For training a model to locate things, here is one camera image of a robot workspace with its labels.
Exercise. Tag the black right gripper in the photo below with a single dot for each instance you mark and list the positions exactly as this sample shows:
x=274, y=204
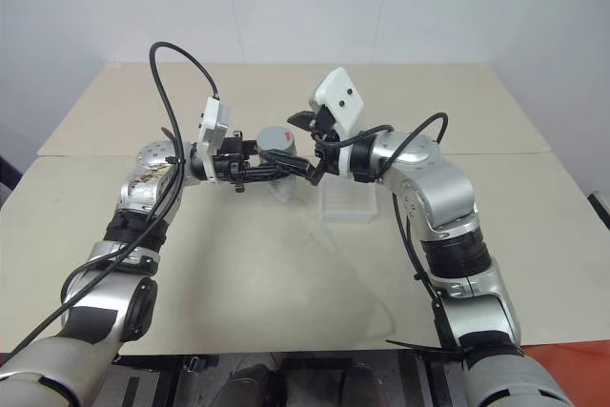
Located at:
x=326, y=133

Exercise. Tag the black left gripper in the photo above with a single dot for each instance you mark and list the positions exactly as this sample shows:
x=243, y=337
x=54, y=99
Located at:
x=233, y=153

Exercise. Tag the clear glass jar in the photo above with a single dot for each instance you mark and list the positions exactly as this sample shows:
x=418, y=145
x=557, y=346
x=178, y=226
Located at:
x=284, y=188

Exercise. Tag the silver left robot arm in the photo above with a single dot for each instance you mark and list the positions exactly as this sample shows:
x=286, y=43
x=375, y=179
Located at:
x=95, y=311

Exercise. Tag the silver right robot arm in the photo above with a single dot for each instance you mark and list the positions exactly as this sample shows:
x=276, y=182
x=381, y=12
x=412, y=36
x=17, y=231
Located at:
x=443, y=183

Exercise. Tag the clear plastic box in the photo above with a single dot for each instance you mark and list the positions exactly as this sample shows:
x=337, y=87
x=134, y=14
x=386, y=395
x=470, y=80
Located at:
x=347, y=204

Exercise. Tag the dark rounded shape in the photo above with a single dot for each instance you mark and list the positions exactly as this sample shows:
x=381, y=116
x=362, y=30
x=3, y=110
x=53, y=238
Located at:
x=252, y=385

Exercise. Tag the black zip tie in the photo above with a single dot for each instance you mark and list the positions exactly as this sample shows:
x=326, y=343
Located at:
x=419, y=349

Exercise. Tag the dark grey object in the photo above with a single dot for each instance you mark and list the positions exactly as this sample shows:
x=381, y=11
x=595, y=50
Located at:
x=601, y=207

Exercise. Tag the red floor mat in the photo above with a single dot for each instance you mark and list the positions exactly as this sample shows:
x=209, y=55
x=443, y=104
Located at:
x=567, y=369

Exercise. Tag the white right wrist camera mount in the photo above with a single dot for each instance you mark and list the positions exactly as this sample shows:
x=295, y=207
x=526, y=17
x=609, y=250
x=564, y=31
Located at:
x=340, y=92

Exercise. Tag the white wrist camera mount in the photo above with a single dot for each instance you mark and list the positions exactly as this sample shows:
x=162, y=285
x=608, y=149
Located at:
x=340, y=92
x=214, y=128

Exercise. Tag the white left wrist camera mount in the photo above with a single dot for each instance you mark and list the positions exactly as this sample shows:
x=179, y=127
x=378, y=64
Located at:
x=214, y=128

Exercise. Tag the black metal table frame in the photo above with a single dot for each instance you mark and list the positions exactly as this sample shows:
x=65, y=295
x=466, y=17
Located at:
x=157, y=378

